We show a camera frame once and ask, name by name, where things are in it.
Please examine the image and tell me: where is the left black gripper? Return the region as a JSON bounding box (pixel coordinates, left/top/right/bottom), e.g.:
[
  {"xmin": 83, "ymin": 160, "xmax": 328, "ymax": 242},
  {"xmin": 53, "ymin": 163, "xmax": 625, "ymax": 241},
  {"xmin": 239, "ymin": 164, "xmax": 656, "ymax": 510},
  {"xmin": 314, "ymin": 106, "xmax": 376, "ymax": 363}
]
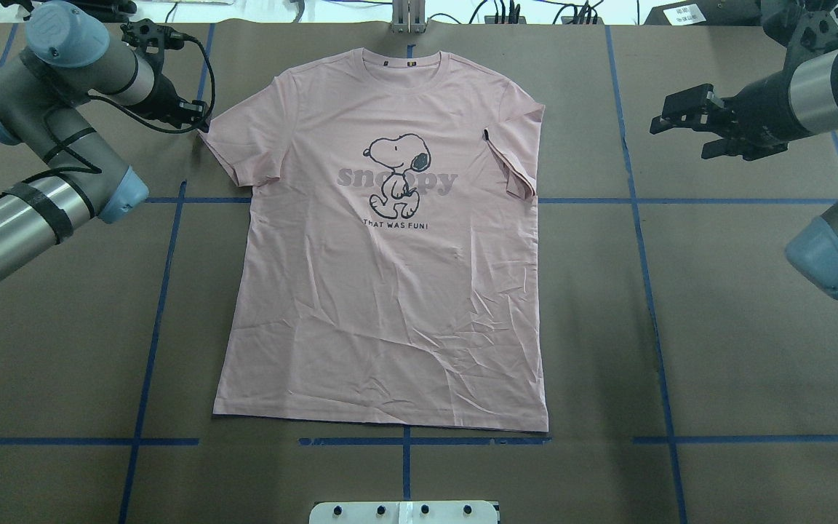
[{"xmin": 131, "ymin": 74, "xmax": 210, "ymax": 133}]

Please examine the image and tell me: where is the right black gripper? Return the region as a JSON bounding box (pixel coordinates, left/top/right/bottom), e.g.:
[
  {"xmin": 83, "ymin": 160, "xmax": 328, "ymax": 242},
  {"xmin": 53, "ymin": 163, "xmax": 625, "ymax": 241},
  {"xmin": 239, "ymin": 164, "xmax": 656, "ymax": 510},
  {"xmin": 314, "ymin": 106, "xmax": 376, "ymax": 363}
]
[{"xmin": 650, "ymin": 80, "xmax": 791, "ymax": 162}]

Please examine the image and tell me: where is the pink Snoopy t-shirt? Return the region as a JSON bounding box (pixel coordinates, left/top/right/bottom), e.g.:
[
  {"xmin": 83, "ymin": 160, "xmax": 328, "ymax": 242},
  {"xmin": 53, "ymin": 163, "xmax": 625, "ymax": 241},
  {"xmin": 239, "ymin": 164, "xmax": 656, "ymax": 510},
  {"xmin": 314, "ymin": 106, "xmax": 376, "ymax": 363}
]
[{"xmin": 201, "ymin": 49, "xmax": 549, "ymax": 432}]

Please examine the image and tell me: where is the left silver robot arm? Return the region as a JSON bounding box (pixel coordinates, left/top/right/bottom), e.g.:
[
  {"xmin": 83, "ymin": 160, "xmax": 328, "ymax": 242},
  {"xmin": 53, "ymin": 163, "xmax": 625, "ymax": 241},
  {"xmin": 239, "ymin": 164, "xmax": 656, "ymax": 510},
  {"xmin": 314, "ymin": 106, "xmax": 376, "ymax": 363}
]
[{"xmin": 0, "ymin": 1, "xmax": 213, "ymax": 281}]

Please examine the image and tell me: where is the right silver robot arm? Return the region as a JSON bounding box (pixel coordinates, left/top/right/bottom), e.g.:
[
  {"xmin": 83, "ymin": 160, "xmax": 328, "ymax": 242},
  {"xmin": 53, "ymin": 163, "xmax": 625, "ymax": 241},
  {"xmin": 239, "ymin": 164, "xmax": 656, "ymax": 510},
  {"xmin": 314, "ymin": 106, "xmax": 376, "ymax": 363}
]
[{"xmin": 650, "ymin": 36, "xmax": 838, "ymax": 301}]

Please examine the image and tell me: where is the black box with label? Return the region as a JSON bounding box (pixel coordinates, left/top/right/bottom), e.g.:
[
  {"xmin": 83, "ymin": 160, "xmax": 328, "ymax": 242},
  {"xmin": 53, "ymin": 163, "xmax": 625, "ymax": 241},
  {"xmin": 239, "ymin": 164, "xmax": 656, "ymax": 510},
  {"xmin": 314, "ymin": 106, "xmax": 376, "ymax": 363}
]
[{"xmin": 642, "ymin": 1, "xmax": 761, "ymax": 26}]

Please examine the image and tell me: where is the black folded tripod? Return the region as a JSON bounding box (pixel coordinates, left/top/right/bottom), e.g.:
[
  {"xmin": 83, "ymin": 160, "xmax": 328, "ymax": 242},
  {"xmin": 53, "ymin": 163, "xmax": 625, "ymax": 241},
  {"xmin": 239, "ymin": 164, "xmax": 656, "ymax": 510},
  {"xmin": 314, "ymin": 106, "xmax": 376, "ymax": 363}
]
[{"xmin": 0, "ymin": 0, "xmax": 137, "ymax": 23}]

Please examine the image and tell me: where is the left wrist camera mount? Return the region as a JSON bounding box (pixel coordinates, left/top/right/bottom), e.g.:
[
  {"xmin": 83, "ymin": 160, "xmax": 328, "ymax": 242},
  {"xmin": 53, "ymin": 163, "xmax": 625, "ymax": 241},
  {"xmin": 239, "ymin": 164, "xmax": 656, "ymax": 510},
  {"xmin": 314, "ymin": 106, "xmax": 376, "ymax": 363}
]
[{"xmin": 119, "ymin": 19, "xmax": 187, "ymax": 54}]

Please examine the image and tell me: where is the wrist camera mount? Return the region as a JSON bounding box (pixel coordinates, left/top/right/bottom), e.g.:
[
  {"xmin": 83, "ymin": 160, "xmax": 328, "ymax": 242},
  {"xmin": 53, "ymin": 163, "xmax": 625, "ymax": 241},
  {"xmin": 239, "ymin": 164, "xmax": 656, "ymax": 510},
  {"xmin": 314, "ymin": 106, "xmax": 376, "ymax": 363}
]
[
  {"xmin": 119, "ymin": 19, "xmax": 187, "ymax": 54},
  {"xmin": 783, "ymin": 10, "xmax": 838, "ymax": 71}
]

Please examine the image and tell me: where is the left black braided cable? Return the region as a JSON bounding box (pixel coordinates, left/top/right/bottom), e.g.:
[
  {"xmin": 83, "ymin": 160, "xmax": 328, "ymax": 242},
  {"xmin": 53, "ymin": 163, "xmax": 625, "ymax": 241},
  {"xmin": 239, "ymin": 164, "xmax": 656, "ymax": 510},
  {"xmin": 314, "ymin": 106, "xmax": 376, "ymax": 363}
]
[{"xmin": 0, "ymin": 33, "xmax": 216, "ymax": 212}]

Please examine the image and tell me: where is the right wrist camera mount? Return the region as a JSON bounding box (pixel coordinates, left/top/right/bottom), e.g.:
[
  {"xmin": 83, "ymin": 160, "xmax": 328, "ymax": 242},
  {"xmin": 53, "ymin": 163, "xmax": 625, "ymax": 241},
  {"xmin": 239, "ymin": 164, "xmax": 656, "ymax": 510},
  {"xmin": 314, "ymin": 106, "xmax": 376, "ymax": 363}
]
[{"xmin": 783, "ymin": 10, "xmax": 838, "ymax": 71}]

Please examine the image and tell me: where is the aluminium frame post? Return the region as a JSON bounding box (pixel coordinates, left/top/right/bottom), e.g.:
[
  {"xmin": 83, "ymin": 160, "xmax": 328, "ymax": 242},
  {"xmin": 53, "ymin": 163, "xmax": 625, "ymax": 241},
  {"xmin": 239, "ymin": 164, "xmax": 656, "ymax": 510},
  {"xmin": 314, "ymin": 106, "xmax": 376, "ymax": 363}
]
[{"xmin": 390, "ymin": 0, "xmax": 428, "ymax": 34}]

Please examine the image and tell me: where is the white pedestal column base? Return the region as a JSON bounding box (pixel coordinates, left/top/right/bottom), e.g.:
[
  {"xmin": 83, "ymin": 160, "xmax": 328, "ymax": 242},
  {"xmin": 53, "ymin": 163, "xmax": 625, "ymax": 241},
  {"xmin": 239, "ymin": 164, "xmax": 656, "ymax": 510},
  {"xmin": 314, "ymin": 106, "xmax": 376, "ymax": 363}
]
[{"xmin": 308, "ymin": 500, "xmax": 502, "ymax": 523}]

